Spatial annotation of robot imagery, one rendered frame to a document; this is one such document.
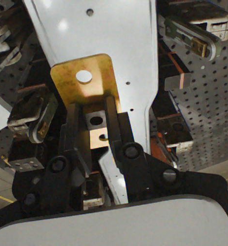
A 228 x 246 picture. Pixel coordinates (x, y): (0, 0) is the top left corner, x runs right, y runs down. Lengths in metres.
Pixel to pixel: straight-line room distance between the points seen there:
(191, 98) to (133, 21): 0.65
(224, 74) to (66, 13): 0.77
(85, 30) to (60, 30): 0.04
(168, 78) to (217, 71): 0.49
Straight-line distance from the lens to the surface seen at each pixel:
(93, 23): 0.37
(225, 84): 1.02
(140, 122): 0.53
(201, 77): 0.91
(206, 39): 0.31
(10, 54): 0.33
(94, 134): 0.15
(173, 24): 0.38
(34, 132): 0.39
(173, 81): 0.48
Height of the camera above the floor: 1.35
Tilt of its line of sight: 43 degrees down
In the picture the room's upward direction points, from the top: 171 degrees clockwise
